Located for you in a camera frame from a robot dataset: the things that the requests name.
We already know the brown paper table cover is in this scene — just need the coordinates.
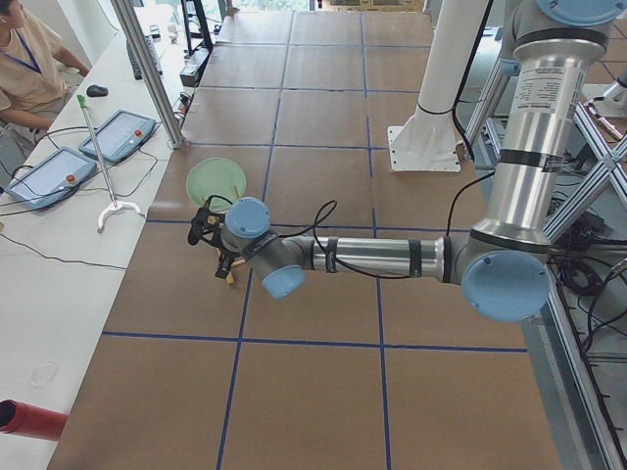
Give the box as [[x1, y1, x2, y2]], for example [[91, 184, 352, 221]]
[[50, 12, 560, 469]]

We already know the red cylinder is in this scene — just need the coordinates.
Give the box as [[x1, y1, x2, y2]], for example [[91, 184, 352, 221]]
[[1, 399, 68, 441]]

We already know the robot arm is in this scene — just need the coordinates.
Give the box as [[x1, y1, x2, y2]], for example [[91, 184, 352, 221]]
[[215, 1, 625, 322]]

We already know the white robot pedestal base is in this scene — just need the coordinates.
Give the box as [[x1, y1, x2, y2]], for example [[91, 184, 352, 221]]
[[388, 0, 492, 172]]

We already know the near teach pendant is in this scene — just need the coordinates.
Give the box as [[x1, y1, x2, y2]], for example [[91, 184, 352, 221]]
[[5, 147, 96, 211]]

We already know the grabber stick tool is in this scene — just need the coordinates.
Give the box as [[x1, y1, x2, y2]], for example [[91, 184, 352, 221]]
[[75, 94, 146, 234]]

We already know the person in beige shirt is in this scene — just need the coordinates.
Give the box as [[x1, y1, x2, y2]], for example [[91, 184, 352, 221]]
[[1, 1, 90, 145]]

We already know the wooden dish rack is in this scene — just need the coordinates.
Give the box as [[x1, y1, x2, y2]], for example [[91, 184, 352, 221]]
[[200, 197, 244, 288]]

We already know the far teach pendant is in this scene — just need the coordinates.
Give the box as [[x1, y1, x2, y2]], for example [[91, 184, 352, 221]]
[[95, 110, 157, 164]]

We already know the aluminium frame post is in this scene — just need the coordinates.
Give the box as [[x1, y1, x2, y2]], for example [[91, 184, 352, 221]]
[[111, 0, 184, 149]]

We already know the black computer mouse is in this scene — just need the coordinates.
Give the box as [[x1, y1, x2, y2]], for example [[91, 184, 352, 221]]
[[86, 84, 109, 98]]

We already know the light green ceramic plate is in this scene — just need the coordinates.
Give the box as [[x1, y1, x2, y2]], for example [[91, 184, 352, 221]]
[[186, 158, 247, 212]]

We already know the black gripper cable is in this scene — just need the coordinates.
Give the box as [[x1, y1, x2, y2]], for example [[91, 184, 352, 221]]
[[200, 194, 496, 280]]

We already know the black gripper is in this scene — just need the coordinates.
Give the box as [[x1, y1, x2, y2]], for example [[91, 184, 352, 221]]
[[215, 248, 245, 279]]

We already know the teach pendant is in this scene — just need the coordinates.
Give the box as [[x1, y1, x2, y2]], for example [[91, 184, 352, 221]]
[[95, 110, 157, 164], [5, 147, 96, 211]]

